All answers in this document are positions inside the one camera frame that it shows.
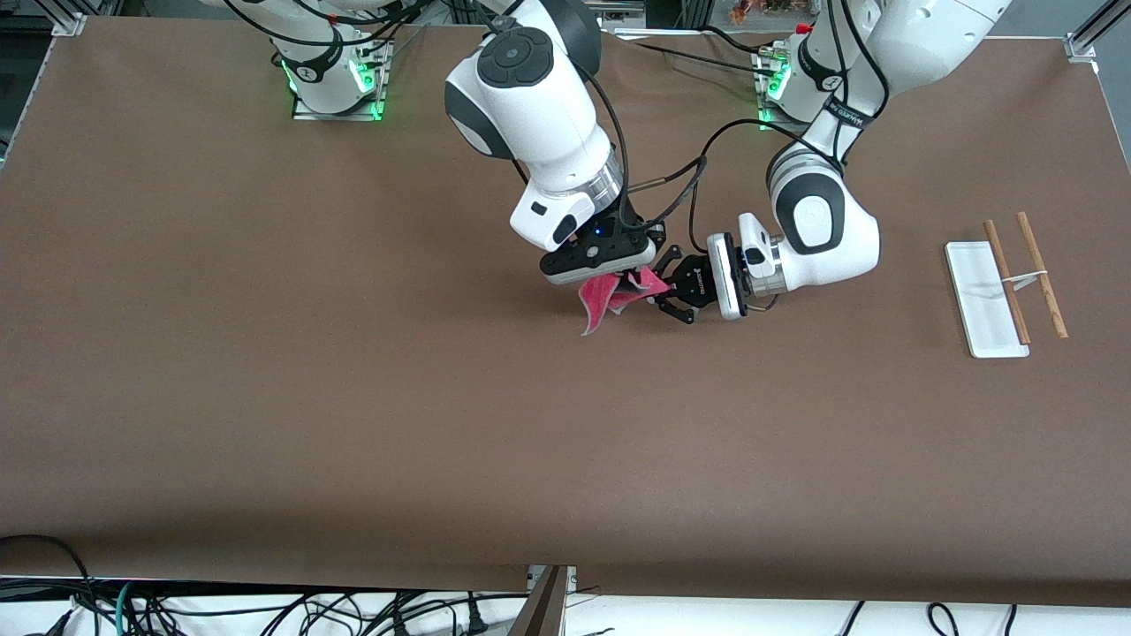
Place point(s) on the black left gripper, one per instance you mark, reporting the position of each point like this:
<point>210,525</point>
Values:
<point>693,283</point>

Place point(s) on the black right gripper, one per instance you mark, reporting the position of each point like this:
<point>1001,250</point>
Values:
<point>630,231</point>

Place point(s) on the pink towel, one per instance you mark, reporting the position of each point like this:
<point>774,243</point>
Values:
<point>601,296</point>

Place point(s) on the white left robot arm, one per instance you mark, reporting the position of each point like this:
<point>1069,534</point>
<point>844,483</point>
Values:
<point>839,221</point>

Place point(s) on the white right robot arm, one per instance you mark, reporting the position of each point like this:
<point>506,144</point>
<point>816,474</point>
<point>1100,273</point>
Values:
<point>530,106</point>

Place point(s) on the white wooden towel rack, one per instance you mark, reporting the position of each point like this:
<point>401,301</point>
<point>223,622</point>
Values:
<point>985,318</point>

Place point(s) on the orange patterned object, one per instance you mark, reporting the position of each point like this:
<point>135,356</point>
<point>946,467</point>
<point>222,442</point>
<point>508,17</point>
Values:
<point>764,9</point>

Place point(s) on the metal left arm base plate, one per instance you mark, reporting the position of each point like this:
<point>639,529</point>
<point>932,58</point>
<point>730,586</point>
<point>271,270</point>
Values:
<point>778,127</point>

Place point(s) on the dark aluminium frame post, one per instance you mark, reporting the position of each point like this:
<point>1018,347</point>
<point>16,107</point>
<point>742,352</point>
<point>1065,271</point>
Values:
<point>695,11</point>

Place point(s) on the silver metal bracket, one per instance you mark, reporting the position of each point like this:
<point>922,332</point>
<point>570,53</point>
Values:
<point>534,576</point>

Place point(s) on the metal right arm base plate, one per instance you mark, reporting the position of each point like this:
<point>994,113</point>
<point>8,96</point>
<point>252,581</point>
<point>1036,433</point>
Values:
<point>340,116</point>

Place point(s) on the silver table corner bracket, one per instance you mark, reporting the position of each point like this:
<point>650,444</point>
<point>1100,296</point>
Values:
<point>1082,46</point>
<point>71,24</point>

